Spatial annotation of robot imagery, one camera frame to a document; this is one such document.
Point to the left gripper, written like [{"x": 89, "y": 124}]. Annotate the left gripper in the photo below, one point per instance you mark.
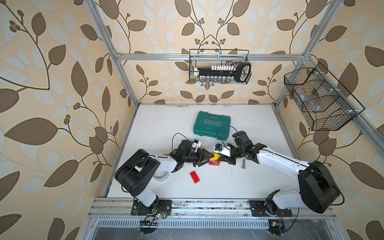
[{"x": 199, "y": 154}]

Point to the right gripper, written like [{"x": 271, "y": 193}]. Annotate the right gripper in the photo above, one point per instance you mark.
[{"x": 227, "y": 159}]

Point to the red lego brick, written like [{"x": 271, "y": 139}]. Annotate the red lego brick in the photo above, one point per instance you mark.
[
  {"x": 214, "y": 163},
  {"x": 195, "y": 177}
]

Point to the yellow lego brick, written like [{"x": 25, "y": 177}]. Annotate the yellow lego brick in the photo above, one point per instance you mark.
[{"x": 215, "y": 157}]

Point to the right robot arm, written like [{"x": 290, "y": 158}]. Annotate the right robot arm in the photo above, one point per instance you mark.
[{"x": 316, "y": 187}]

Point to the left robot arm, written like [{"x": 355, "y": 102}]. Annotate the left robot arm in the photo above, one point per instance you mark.
[{"x": 136, "y": 173}]

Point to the steel hex bolt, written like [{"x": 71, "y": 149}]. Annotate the steel hex bolt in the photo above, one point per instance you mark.
[{"x": 243, "y": 164}]

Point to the green tool case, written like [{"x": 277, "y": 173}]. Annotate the green tool case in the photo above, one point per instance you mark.
[{"x": 211, "y": 125}]

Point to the clear tape roll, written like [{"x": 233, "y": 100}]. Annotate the clear tape roll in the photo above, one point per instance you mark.
[{"x": 161, "y": 176}]

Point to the clear plastic bag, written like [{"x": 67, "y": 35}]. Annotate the clear plastic bag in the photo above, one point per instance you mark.
[{"x": 308, "y": 102}]

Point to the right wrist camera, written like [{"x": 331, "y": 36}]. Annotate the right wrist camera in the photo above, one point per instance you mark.
[{"x": 222, "y": 150}]

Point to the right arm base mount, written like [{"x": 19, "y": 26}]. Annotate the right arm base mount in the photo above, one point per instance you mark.
[{"x": 264, "y": 208}]

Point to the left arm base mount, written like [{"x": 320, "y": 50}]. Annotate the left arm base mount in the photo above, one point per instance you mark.
[{"x": 160, "y": 208}]

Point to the black socket set rail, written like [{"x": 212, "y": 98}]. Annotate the black socket set rail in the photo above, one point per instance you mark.
[{"x": 238, "y": 73}]

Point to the back wire basket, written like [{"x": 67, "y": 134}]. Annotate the back wire basket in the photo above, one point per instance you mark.
[{"x": 205, "y": 58}]

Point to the wire basket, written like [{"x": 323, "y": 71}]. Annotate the wire basket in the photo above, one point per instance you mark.
[
  {"x": 326, "y": 103},
  {"x": 205, "y": 58}
]

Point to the right wire basket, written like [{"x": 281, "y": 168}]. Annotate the right wire basket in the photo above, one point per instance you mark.
[{"x": 326, "y": 103}]

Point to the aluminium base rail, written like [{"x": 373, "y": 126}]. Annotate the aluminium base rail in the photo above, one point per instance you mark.
[{"x": 201, "y": 209}]

